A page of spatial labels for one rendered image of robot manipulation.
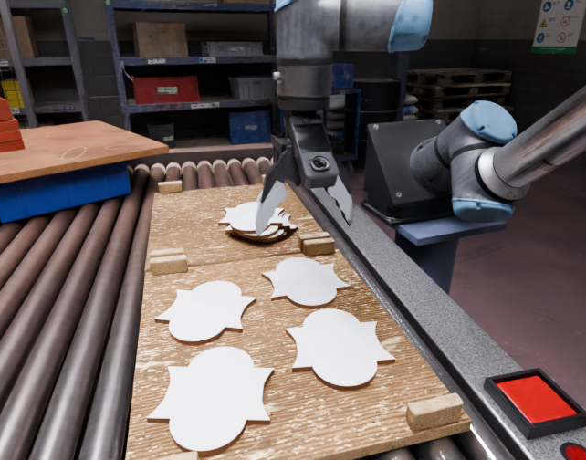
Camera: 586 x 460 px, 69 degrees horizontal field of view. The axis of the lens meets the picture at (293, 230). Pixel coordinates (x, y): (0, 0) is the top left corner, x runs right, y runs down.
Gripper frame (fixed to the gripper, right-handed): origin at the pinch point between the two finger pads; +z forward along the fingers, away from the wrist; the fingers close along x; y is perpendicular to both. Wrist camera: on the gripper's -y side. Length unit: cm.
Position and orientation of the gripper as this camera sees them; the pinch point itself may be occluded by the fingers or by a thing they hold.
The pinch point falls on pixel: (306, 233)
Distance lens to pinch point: 65.7
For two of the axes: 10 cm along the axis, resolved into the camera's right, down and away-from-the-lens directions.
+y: -2.5, -4.0, 8.8
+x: -9.7, 1.1, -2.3
